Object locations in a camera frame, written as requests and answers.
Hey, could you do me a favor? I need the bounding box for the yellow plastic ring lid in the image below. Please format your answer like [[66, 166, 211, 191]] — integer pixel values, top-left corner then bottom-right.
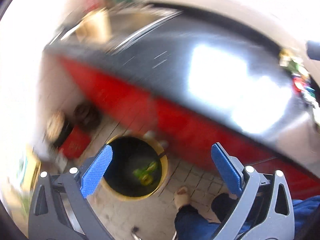
[[132, 161, 158, 186]]

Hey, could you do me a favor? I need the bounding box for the red square container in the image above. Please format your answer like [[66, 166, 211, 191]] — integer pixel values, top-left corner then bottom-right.
[[58, 126, 91, 160]]

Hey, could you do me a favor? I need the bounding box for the yellow-rimmed black trash bin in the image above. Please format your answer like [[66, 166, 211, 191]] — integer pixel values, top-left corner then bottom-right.
[[101, 133, 169, 201]]

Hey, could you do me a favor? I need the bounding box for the red cabinet door right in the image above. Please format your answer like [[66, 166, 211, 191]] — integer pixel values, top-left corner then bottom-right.
[[58, 56, 319, 199]]

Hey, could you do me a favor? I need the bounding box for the floral lid clay pot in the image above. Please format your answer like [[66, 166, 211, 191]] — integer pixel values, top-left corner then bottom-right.
[[46, 111, 74, 148]]

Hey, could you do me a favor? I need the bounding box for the person's dark trouser leg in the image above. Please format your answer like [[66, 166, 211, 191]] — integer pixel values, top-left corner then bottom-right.
[[175, 193, 236, 239]]

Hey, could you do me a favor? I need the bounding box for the dark brown jar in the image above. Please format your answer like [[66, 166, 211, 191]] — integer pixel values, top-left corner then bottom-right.
[[73, 102, 102, 132]]

